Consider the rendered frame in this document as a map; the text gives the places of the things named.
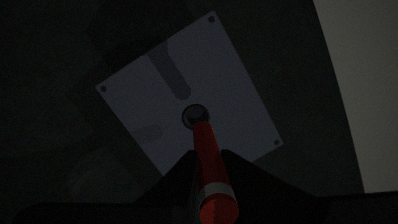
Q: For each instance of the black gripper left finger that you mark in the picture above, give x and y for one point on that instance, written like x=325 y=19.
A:
x=171 y=201

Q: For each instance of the red peg with white band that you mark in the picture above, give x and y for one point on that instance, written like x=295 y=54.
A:
x=216 y=201

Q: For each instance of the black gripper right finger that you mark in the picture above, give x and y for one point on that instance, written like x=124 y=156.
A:
x=264 y=199

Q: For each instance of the grey square panel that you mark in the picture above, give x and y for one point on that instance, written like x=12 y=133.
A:
x=194 y=75

